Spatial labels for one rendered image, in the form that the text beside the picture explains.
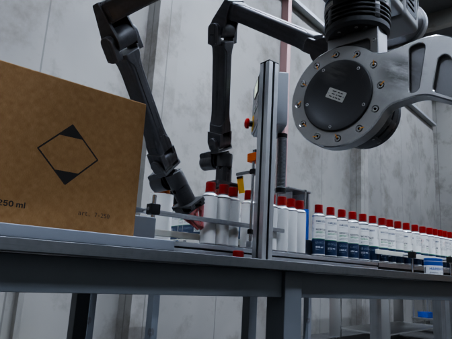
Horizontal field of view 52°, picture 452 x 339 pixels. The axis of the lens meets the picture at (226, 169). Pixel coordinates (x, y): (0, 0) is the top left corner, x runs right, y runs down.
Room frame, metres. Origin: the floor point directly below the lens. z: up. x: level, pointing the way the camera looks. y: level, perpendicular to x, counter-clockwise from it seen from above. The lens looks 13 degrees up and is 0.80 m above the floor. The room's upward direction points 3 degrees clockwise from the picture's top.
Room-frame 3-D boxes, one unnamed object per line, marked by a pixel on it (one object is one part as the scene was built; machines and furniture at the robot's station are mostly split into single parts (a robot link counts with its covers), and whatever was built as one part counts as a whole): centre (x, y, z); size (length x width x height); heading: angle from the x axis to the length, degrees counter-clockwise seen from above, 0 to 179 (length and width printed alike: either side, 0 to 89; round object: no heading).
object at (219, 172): (1.62, 0.01, 1.13); 0.10 x 0.07 x 0.07; 130
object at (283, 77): (1.55, -0.14, 1.38); 0.17 x 0.10 x 0.19; 4
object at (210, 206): (1.51, 0.05, 0.98); 0.05 x 0.05 x 0.20
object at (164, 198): (1.72, 0.23, 1.03); 0.09 x 0.09 x 0.30
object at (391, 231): (2.19, -0.78, 0.98); 0.05 x 0.05 x 0.20
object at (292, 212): (1.75, -0.25, 0.98); 0.05 x 0.05 x 0.20
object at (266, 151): (1.47, -0.13, 1.17); 0.04 x 0.04 x 0.67; 39
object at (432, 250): (2.42, -1.07, 0.98); 0.05 x 0.05 x 0.20
